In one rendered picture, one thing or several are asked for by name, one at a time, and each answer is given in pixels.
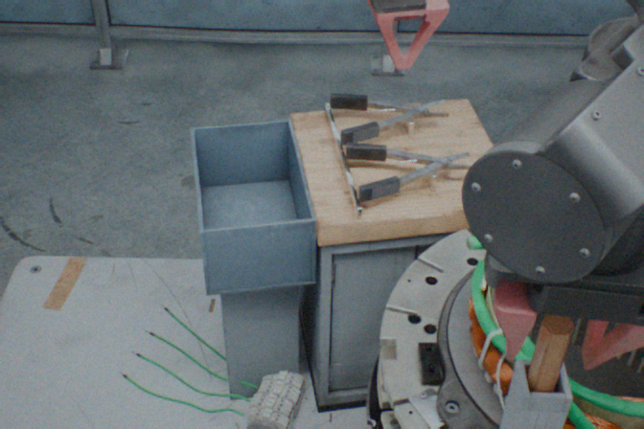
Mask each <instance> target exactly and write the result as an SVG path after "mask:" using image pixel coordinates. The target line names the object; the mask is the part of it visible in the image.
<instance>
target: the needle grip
mask: <svg viewBox="0 0 644 429"><path fill-rule="evenodd" d="M573 328H574V326H573V324H572V322H571V321H570V319H569V318H568V317H566V316H558V315H549V314H546V315H545V317H544V318H543V320H542V322H541V327H540V333H539V337H538V340H537V344H536V348H535V351H534V355H532V359H531V362H530V366H529V371H528V374H527V377H526V379H527V384H528V390H529V393H530V394H531V393H549V394H554V392H555V389H556V385H557V382H558V378H559V375H560V372H561V369H562V365H563V361H564V357H565V354H566V350H567V347H568V344H569V340H570V337H571V333H572V330H573Z"/></svg>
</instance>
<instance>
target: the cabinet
mask: <svg viewBox="0 0 644 429"><path fill-rule="evenodd" d="M454 234H456V233H446V234H438V235H427V236H418V237H400V238H390V239H381V240H371V241H362V242H352V243H343V244H334V245H323V246H319V245H318V242H317V239H316V283H315V284H309V285H299V286H298V316H299V321H300V326H301V330H302V337H303V342H304V347H305V351H306V352H307V357H308V362H309V367H310V376H311V382H312V387H313V391H314V396H315V402H316V407H317V412H318V413H324V412H332V411H339V410H347V409H355V408H362V407H366V403H367V391H368V384H369V379H370V374H371V370H372V368H373V365H374V362H375V359H376V357H377V354H378V351H380V348H381V345H380V336H381V326H382V320H383V316H384V312H385V310H386V305H387V303H388V300H389V298H390V295H391V293H392V291H393V289H394V287H395V286H396V284H397V281H398V280H399V278H400V277H401V275H402V274H403V272H404V271H406V270H407V269H408V267H409V266H410V265H411V264H412V263H413V262H414V261H415V260H418V258H419V256H420V255H421V254H422V253H423V252H424V251H425V250H427V249H428V248H430V247H432V246H433V245H435V244H436V243H438V242H439V241H441V240H443V239H444V238H446V237H449V236H451V235H454Z"/></svg>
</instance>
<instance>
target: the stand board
mask: <svg viewBox="0 0 644 429"><path fill-rule="evenodd" d="M427 109H429V112H431V113H446V114H448V117H437V118H424V117H422V118H417V119H415V120H413V121H414V132H413V138H408V136H407V134H406V131H405V128H403V124H400V125H397V126H395V127H392V128H390V130H387V131H385V132H382V133H380V134H379V137H378V138H374V139H370V140H367V141H363V142H359V143H360V144H374V145H387V148H391V149H396V150H402V151H408V152H414V153H420V154H425V156H432V157H438V158H441V157H447V155H453V154H458V153H464V152H468V153H469V154H470V157H466V158H463V159H459V160H456V161H453V164H454V165H468V166H471V165H472V164H473V163H474V162H476V161H477V160H478V159H479V158H481V156H482V155H483V154H484V153H485V152H486V151H487V150H488V149H489V148H490V147H492V146H493V145H492V143H491V141H490V139H489V138H488V136H487V134H486V131H485V129H484V127H483V125H482V124H481V122H480V121H479V119H478V117H477V115H476V114H475V112H474V110H472V106H471V104H470V102H469V101H468V100H467V99H463V100H452V101H445V102H444V103H440V104H436V105H432V107H428V108H427ZM332 112H333V117H334V120H335V123H336V126H337V130H338V133H339V137H340V140H341V130H343V129H347V127H351V126H355V125H360V124H367V123H371V122H374V121H376V122H377V123H381V122H384V121H386V120H389V119H391V118H394V117H396V116H399V115H401V114H402V113H397V112H391V111H379V110H377V109H372V108H367V111H357V110H332ZM290 118H291V120H292V124H293V129H294V133H295V137H296V141H297V145H298V148H299V152H300V157H301V161H302V165H303V169H304V172H305V173H306V176H307V181H308V185H309V189H310V196H311V200H312V204H313V208H314V212H315V216H316V238H317V242H318V245H319V246H323V245H334V244H343V243H352V242H362V241H371V240H381V239H390V238H400V237H418V236H427V235H438V234H446V233H457V232H460V230H463V229H465V228H466V229H467V230H469V227H470V226H469V224H468V221H467V219H466V217H465V214H464V211H463V205H462V186H463V182H464V177H465V175H466V173H467V171H468V170H467V169H445V170H440V171H438V172H436V173H437V175H438V178H437V187H436V192H432V191H431V190H430V189H429V188H428V185H427V183H426V179H425V178H422V179H420V180H417V182H415V183H413V184H411V185H408V186H406V187H403V188H401V189H400V191H399V192H398V193H394V194H391V195H387V196H385V197H380V198H377V199H373V200H368V201H365V202H361V201H360V202H361V205H362V219H357V217H356V216H355V213H354V210H353V207H352V203H351V199H350V196H349V194H348V190H347V187H346V184H345V179H344V176H343V173H342V169H341V166H340V164H339V161H338V157H337V153H336V150H335V146H334V141H333V137H332V134H330V131H329V128H328V124H327V121H326V118H325V114H324V111H319V112H308V113H295V114H290ZM347 162H348V165H349V168H350V171H351V174H352V177H353V181H354V184H355V187H356V190H357V193H359V186H362V185H366V184H369V183H373V182H376V181H379V180H380V179H383V178H387V177H390V176H394V175H397V176H398V177H400V176H403V175H405V174H408V173H410V172H412V171H414V170H417V169H420V168H422V167H423V166H424V165H420V164H414V163H400V161H397V160H391V159H386V162H376V161H361V160H347Z"/></svg>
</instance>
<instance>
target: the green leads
mask: <svg viewBox="0 0 644 429"><path fill-rule="evenodd" d="M161 305H162V306H163V307H164V305H163V304H161ZM164 308H165V310H166V311H167V312H169V313H170V314H171V315H172V316H173V317H174V319H175V320H176V321H177V322H178V323H180V324H181V325H182V326H184V327H185V328H187V329H188V330H189V331H190V332H191V333H192V334H193V335H194V336H195V337H196V338H197V339H198V340H199V341H201V342H202V343H203V344H204V345H206V346H207V347H209V348H210V349H212V350H213V351H214V352H216V353H217V354H218V356H219V357H220V358H222V359H223V360H224V361H225V362H226V358H225V357H223V356H222V355H221V353H220V352H219V351H217V350H216V349H215V348H213V347H212V346H211V345H210V344H207V343H206V342H205V341H204V340H202V339H201V338H200V337H199V336H198V335H196V334H195V333H194V332H193V330H192V329H191V328H189V327H188V326H187V325H186V324H185V323H182V322H181V321H180V320H179V319H178V318H177V317H176V316H175V315H173V314H172V313H171V312H170V310H169V309H167V308H166V307H164ZM145 332H147V333H149V335H151V336H154V337H156V338H158V339H160V340H162V341H164V342H166V343H168V344H170V345H171V346H173V347H175V348H176V349H178V350H180V351H181V353H183V354H184V355H186V356H188V357H189V358H190V359H192V360H193V361H194V362H196V363H197V364H198V365H199V366H200V367H201V368H203V369H204V370H205V371H207V372H208V373H212V374H213V375H215V376H217V377H218V378H219V379H222V380H224V381H227V382H228V379H227V378H224V376H221V375H219V374H217V373H215V372H213V371H211V370H210V369H207V368H206V367H205V366H203V365H202V364H200V363H199V362H198V361H197V360H195V359H194V358H193V357H192V356H191V355H190V354H188V352H186V351H184V350H182V349H181V348H179V347H178V346H176V345H175V344H173V343H171V342H170V341H168V340H166V339H164V338H162V337H159V336H157V335H155V334H154V333H152V332H148V331H147V330H145ZM132 353H134V354H136V356H138V357H141V358H143V359H145V360H147V361H149V362H150V363H152V364H154V365H156V366H158V367H160V368H162V369H164V370H166V371H167V372H169V373H171V374H172V376H174V377H175V378H176V379H178V380H179V381H180V382H182V383H183V384H185V385H186V386H189V387H190V388H192V389H193V390H195V391H197V392H199V393H202V394H205V395H217V396H236V397H239V398H242V399H244V401H246V402H249V403H250V402H251V399H249V398H247V397H245V396H242V395H236V394H217V393H208V392H204V391H201V390H199V389H197V388H195V387H194V386H192V385H191V384H189V383H188V382H185V381H184V380H182V379H181V378H180V377H178V376H177V374H176V373H174V372H172V371H171V370H169V369H168V368H166V367H165V366H162V365H160V364H158V363H156V362H154V361H152V360H150V359H148V358H147V357H145V356H143V355H142V354H139V353H135V352H133V351H132ZM119 373H120V374H121V375H123V376H124V378H125V379H127V380H128V381H129V382H131V383H132V384H133V385H135V386H136V387H138V388H139V389H141V390H144V391H145V392H147V393H149V394H152V395H153V396H156V397H159V398H162V399H167V400H169V401H173V402H178V403H182V404H186V405H190V406H193V407H195V408H197V409H199V410H201V411H203V412H207V413H217V412H223V411H230V412H234V413H237V414H239V415H241V416H243V417H244V415H245V414H244V413H242V412H240V411H238V410H235V409H230V408H223V409H217V410H206V409H203V408H201V407H199V406H197V405H195V404H193V403H190V402H185V401H181V400H177V399H173V398H169V397H166V396H165V395H160V394H157V393H154V392H152V391H150V390H148V389H146V388H144V387H143V386H140V385H138V384H137V383H136V382H134V381H133V380H132V379H130V378H129V377H128V376H127V375H126V374H123V373H121V371H119ZM241 384H244V385H247V386H249V387H252V388H254V389H258V387H256V386H254V385H252V384H249V383H247V382H244V381H243V382H241Z"/></svg>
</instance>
